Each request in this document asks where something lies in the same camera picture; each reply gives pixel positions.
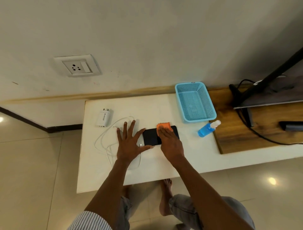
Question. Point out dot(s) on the person's right foot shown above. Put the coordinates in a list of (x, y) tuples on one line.
[(165, 196)]

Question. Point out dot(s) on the black flat television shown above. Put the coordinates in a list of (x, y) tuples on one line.
[(279, 87)]

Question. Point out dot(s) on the black smartphone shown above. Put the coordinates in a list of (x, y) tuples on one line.
[(150, 137)]

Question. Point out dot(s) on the person's left middle finger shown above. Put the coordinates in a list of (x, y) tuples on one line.
[(132, 129)]

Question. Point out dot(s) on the grey jeans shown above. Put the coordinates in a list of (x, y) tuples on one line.
[(182, 206)]

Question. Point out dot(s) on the person's right forearm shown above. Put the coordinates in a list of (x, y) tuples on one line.
[(208, 196)]

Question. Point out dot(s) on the person's left thumb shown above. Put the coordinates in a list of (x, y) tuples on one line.
[(146, 148)]

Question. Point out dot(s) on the person's left hand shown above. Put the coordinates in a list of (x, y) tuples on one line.
[(127, 148)]

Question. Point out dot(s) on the black remote control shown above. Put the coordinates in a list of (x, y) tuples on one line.
[(292, 126)]

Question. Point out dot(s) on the striped shirt sleeve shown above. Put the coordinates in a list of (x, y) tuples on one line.
[(87, 221)]

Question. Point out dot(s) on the person's left little finger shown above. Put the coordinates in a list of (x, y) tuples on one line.
[(119, 134)]

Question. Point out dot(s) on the blue spray bottle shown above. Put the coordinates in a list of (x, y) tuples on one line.
[(204, 130)]

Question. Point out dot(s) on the wooden table board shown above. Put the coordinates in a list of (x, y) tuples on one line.
[(236, 132)]

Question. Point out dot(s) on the blue plastic basket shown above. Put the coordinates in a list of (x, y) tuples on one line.
[(194, 104)]

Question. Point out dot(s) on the person's right fingers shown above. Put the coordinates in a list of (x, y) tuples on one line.
[(165, 134)]

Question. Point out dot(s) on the orange cleaning cloth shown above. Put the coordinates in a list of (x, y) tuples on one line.
[(165, 124)]

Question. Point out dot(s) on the person's left forearm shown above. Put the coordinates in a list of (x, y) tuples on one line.
[(111, 189)]

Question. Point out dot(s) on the white wall socket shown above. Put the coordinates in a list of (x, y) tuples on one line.
[(75, 67)]

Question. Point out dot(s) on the person's right hand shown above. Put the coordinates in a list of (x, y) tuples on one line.
[(171, 148)]

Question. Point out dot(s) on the white charger adapter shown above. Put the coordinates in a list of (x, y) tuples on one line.
[(103, 117)]

